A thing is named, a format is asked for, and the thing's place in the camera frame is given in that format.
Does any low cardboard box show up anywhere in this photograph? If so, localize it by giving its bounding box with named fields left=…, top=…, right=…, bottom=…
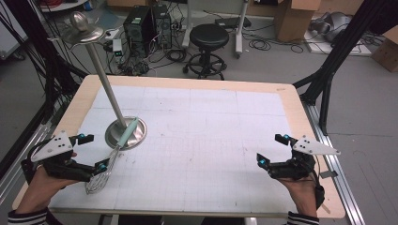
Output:
left=370, top=26, right=398, bottom=73

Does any white floor board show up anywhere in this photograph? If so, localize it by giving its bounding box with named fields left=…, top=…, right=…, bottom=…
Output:
left=303, top=29, right=374, bottom=57

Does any person's right hand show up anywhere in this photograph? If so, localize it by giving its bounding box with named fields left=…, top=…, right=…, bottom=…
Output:
left=278, top=177, right=318, bottom=218

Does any slim black computer tower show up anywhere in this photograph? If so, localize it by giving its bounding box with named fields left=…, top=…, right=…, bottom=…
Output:
left=152, top=4, right=174, bottom=50

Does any black round stool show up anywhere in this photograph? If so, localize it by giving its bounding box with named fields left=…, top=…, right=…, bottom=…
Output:
left=182, top=23, right=231, bottom=81

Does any steel stand with round base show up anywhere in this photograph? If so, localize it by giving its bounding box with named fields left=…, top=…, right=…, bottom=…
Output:
left=60, top=10, right=148, bottom=151

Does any black metal frame stand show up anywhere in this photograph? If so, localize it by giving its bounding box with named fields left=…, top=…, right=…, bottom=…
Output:
left=4, top=0, right=90, bottom=126
left=293, top=0, right=390, bottom=136

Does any small white power box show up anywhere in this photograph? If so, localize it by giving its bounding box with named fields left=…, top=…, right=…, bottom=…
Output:
left=111, top=38, right=125, bottom=59

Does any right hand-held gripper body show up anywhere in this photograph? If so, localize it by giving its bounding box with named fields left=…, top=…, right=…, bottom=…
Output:
left=267, top=134, right=342, bottom=181

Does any coiled black floor cable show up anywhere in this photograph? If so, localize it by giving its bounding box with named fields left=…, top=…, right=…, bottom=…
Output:
left=248, top=37, right=272, bottom=52

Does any large black computer tower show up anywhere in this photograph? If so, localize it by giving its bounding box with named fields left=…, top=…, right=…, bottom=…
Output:
left=122, top=5, right=154, bottom=59

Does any white gridded mat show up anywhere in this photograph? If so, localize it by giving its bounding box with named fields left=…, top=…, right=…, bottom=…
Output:
left=50, top=84, right=299, bottom=214

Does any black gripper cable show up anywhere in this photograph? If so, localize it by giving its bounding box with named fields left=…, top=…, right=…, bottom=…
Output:
left=313, top=156, right=327, bottom=210

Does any grey tape strip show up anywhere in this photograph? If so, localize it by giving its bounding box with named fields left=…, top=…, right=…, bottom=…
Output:
left=319, top=170, right=339, bottom=180

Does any tangle of floor cables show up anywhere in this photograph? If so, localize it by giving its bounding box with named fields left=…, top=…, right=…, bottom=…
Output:
left=106, top=46, right=191, bottom=77

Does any whisk with mint green handle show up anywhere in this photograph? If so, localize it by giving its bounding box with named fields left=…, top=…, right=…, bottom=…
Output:
left=84, top=116, right=140, bottom=195

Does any person's left hand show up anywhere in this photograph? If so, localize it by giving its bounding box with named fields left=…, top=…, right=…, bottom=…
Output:
left=15, top=151, right=79, bottom=215

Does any tall cardboard box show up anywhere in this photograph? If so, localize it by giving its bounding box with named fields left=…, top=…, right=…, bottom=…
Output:
left=273, top=0, right=322, bottom=43

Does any white stand leg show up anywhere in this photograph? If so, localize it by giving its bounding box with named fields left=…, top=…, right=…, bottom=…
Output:
left=234, top=0, right=252, bottom=59
left=182, top=0, right=195, bottom=49

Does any aluminium rail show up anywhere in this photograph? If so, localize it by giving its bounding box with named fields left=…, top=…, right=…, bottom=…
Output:
left=301, top=101, right=366, bottom=225
left=0, top=120, right=55, bottom=205

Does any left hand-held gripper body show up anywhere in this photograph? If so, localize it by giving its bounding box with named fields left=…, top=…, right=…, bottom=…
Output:
left=20, top=130, right=98, bottom=184

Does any grey bundled object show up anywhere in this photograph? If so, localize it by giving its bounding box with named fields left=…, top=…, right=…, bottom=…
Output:
left=309, top=11, right=354, bottom=42

